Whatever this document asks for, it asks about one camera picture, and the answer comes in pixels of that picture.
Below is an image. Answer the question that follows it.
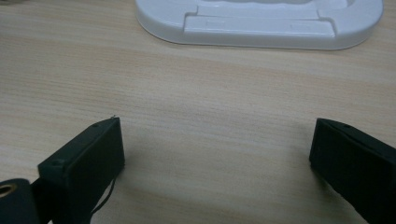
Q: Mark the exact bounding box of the white box lid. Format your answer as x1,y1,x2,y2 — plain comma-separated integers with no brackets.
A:
134,0,385,51

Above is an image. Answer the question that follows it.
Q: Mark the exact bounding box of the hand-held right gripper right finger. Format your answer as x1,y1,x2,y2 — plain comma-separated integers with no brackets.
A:
308,118,396,224

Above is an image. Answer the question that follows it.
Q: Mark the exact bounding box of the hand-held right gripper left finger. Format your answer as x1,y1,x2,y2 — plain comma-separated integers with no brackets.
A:
36,116,126,224

